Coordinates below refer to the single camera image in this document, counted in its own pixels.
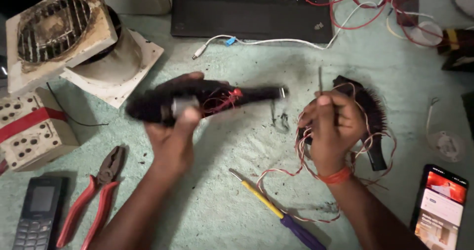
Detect person's left hand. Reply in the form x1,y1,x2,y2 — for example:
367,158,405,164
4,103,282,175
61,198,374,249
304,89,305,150
144,72,206,171

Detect clear tape roll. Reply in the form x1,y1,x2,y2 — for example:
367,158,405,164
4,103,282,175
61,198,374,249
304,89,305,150
409,20,444,48

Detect dirty white exhaust fan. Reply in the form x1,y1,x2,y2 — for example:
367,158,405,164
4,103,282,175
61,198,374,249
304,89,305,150
5,0,165,109

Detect black keypad phone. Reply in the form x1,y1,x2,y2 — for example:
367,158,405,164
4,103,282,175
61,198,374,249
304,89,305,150
12,176,68,250

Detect clear plastic lamp holder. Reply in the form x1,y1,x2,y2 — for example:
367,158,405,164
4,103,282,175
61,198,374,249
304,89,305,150
425,97,466,163

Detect yellow purple handled screwdriver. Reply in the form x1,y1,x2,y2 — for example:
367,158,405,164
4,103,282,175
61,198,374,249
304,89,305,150
228,168,327,250

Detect white cable with blue tag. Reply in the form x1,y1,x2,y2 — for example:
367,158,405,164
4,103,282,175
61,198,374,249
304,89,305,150
191,1,378,60

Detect black laptop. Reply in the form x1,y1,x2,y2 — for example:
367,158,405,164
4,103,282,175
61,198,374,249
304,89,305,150
170,0,334,44

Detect red and white twisted wire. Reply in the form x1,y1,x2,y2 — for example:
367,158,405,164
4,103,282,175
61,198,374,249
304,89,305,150
256,82,397,224

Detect red handled pliers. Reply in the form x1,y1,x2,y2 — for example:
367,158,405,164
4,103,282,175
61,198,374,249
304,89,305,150
56,145,126,250

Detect red wire tangle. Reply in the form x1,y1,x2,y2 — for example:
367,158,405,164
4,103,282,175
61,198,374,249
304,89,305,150
293,0,474,48

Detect dark box with yellow band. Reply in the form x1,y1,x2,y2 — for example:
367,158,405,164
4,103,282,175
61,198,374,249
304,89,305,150
437,28,474,72

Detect person's right hand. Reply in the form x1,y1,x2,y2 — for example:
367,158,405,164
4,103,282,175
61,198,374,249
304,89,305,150
298,91,367,177

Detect black bristle brush attachment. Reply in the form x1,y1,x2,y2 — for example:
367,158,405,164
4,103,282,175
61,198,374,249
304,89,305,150
332,75,389,172

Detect red thread wristband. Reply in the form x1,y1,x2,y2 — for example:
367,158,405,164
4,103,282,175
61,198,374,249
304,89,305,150
318,166,352,185

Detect white extension socket box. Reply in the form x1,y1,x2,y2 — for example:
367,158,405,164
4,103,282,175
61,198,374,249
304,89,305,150
0,87,80,173

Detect thin black wire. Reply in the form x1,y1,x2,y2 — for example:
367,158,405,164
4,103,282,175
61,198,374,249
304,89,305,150
46,82,109,127

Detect black smartphone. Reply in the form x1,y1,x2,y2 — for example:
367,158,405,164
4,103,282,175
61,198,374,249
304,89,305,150
410,164,469,250

